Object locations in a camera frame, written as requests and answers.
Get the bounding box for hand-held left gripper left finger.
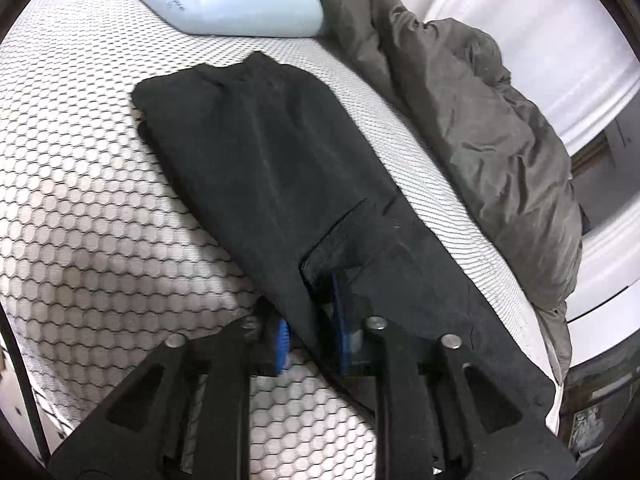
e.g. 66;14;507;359
47;317;293;480

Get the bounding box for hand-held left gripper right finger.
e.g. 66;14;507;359
330;270;577;480

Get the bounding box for black pants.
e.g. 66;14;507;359
131;50;557;413

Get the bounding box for white honeycomb mattress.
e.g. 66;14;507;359
0;0;573;480

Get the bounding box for grey duvet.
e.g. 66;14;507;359
306;0;587;386

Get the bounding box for black cable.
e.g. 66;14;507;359
0;305;52;463

